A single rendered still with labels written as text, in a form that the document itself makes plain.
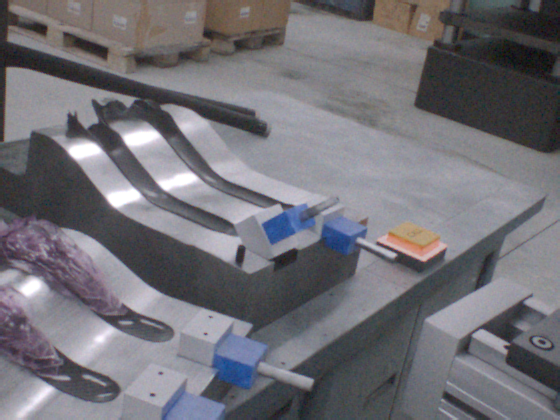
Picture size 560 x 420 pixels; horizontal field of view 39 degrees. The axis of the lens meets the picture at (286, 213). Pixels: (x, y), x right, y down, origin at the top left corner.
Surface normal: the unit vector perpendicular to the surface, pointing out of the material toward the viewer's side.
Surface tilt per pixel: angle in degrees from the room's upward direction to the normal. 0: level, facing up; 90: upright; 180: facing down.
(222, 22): 90
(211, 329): 0
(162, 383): 0
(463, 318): 0
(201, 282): 90
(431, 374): 90
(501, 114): 90
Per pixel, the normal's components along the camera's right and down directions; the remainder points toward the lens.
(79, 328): 0.54, -0.70
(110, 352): 0.17, -0.90
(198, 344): -0.32, 0.33
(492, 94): -0.61, 0.22
